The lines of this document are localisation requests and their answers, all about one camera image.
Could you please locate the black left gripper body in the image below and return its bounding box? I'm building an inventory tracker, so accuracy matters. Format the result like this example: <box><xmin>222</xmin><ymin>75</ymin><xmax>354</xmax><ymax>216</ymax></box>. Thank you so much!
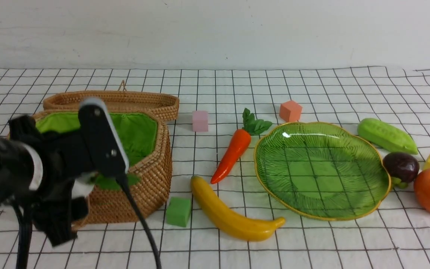
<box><xmin>9</xmin><ymin>115</ymin><xmax>94</xmax><ymax>247</ymax></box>

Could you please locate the white toy radish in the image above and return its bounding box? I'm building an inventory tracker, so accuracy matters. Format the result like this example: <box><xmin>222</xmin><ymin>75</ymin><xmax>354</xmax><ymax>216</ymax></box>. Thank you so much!
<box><xmin>72</xmin><ymin>172</ymin><xmax>98</xmax><ymax>199</ymax></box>

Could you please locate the orange toy carrot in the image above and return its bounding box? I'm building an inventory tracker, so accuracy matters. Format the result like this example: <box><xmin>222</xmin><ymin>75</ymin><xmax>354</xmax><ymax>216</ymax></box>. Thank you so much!
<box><xmin>210</xmin><ymin>108</ymin><xmax>273</xmax><ymax>184</ymax></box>

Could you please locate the yellow toy banana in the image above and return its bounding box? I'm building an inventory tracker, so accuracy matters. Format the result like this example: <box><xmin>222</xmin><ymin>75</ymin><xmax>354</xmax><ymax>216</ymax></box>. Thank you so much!
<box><xmin>190</xmin><ymin>176</ymin><xmax>286</xmax><ymax>242</ymax></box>

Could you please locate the dark purple toy mangosteen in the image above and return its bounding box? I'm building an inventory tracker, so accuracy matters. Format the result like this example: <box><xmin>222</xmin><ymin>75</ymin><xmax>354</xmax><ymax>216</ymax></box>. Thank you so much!
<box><xmin>383</xmin><ymin>152</ymin><xmax>420</xmax><ymax>189</ymax></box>

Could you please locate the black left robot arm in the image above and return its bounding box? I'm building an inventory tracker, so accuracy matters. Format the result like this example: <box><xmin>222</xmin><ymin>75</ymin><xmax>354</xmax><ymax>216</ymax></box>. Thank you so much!
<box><xmin>0</xmin><ymin>115</ymin><xmax>95</xmax><ymax>247</ymax></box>

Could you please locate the woven wicker basket green lining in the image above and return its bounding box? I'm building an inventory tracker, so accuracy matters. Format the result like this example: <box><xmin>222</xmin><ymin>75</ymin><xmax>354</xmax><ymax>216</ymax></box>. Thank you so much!
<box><xmin>7</xmin><ymin>109</ymin><xmax>173</xmax><ymax>231</ymax></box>

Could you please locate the woven wicker basket lid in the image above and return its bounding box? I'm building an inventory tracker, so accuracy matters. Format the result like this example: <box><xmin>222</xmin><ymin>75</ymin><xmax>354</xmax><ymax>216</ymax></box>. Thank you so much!
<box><xmin>43</xmin><ymin>81</ymin><xmax>180</xmax><ymax>121</ymax></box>

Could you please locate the green foam cube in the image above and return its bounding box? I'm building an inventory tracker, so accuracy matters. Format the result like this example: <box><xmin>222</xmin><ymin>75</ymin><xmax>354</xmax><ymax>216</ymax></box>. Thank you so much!
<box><xmin>165</xmin><ymin>197</ymin><xmax>192</xmax><ymax>228</ymax></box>

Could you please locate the pink foam cube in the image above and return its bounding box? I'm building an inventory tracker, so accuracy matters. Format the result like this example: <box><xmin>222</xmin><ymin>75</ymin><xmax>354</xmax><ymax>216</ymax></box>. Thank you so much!
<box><xmin>192</xmin><ymin>110</ymin><xmax>209</xmax><ymax>132</ymax></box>

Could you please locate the orange foam cube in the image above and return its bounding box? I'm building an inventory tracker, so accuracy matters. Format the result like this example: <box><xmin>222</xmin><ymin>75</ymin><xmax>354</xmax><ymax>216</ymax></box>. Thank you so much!
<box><xmin>279</xmin><ymin>100</ymin><xmax>303</xmax><ymax>123</ymax></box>

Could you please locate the green glass leaf plate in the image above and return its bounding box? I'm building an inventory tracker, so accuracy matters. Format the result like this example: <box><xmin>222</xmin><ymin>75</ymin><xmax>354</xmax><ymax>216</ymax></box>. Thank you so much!
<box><xmin>253</xmin><ymin>121</ymin><xmax>392</xmax><ymax>221</ymax></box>

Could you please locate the white checkered tablecloth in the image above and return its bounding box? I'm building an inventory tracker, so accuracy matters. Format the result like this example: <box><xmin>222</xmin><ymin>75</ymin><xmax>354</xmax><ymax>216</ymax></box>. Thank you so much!
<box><xmin>0</xmin><ymin>67</ymin><xmax>430</xmax><ymax>269</ymax></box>

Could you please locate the green toy cucumber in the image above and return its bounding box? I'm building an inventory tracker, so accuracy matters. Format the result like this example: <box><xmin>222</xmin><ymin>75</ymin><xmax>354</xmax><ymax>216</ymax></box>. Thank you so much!
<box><xmin>357</xmin><ymin>118</ymin><xmax>418</xmax><ymax>155</ymax></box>

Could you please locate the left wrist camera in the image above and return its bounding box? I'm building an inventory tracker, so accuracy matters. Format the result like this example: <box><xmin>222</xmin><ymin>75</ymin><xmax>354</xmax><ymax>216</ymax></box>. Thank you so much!
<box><xmin>78</xmin><ymin>97</ymin><xmax>130</xmax><ymax>181</ymax></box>

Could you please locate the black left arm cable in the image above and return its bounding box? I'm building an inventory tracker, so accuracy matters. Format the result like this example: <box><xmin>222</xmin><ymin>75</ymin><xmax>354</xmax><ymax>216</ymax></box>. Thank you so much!
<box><xmin>116</xmin><ymin>174</ymin><xmax>162</xmax><ymax>269</ymax></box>

